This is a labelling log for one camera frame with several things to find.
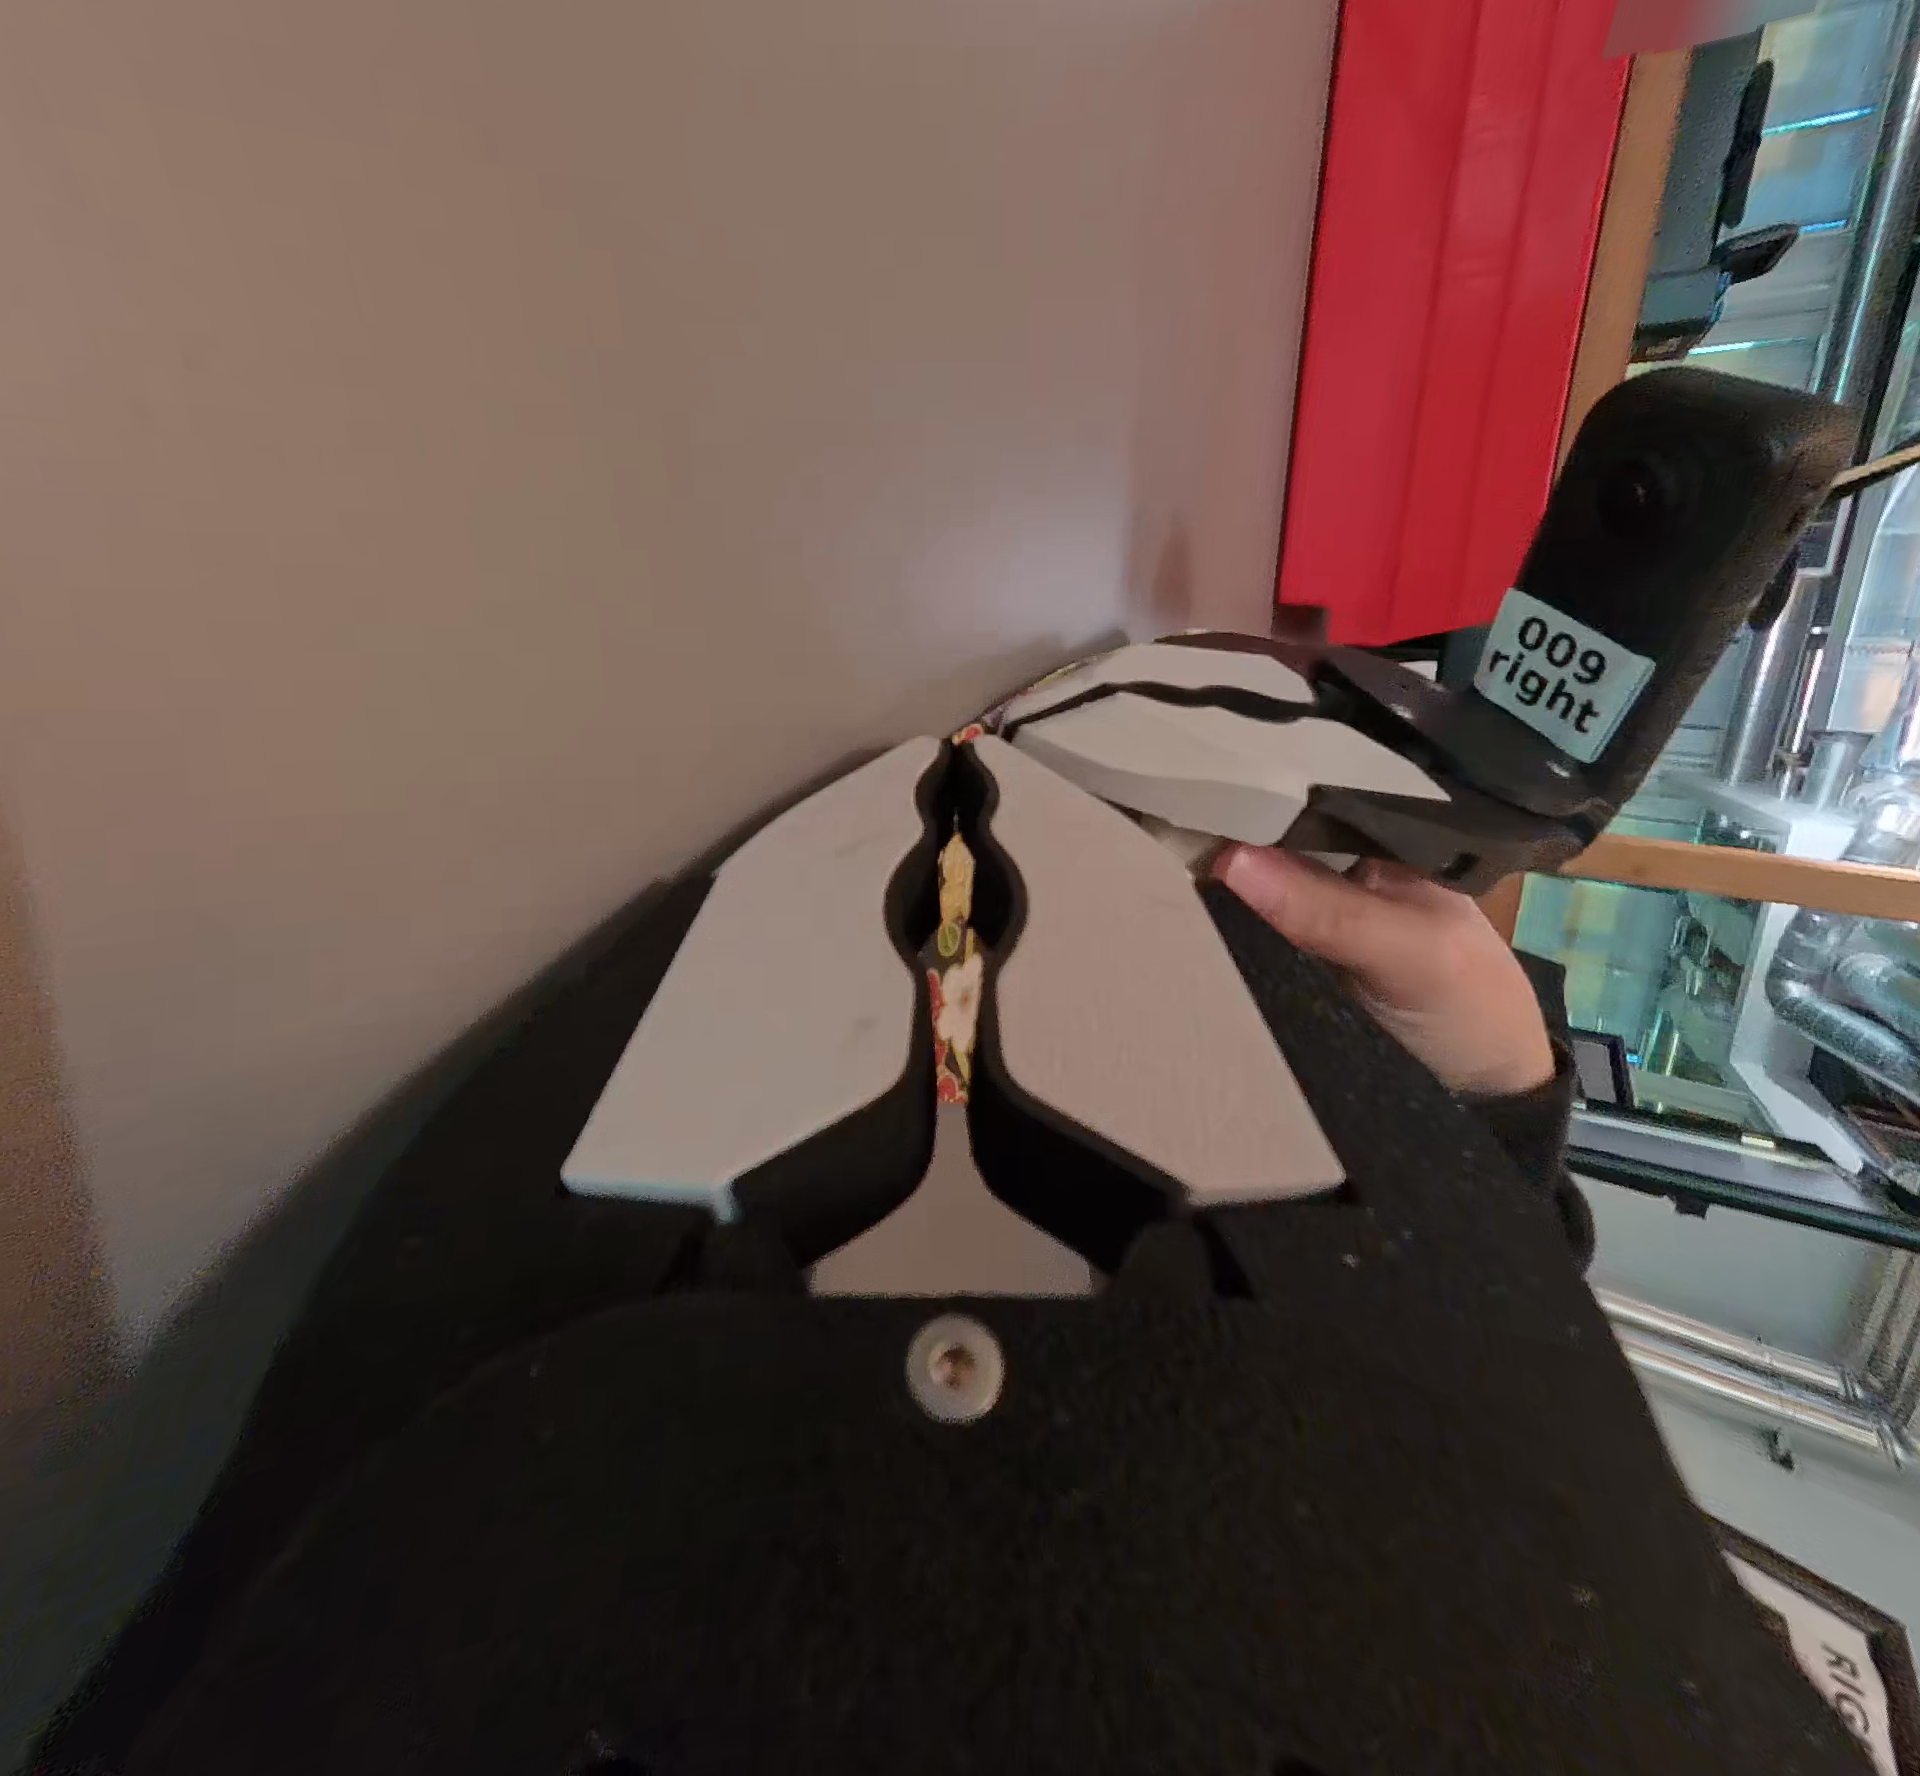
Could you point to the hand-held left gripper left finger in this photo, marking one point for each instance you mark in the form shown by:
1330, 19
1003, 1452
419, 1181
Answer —
781, 968

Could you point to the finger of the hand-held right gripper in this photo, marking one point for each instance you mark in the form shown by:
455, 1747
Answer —
1171, 760
1201, 669

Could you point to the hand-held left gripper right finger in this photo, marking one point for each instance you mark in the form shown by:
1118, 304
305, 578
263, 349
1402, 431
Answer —
1140, 1011

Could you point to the floral patterned origami paper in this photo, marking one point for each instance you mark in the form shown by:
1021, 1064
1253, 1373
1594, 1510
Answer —
961, 999

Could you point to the person's right forearm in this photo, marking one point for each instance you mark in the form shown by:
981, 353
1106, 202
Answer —
1546, 1130

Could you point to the person's right hand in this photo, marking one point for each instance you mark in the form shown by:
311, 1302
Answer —
1410, 952

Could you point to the red padded panel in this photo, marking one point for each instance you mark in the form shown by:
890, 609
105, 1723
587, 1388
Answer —
1449, 247

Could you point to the black framed white sign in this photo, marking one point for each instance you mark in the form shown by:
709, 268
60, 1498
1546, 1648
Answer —
1837, 1664

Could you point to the black mounted camera device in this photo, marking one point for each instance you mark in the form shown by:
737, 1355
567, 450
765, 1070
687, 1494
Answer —
1719, 186

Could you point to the silver flexible duct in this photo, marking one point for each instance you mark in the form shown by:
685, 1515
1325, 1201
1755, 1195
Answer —
1853, 1005

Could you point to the metal rail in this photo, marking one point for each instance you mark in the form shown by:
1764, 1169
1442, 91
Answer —
1756, 1370

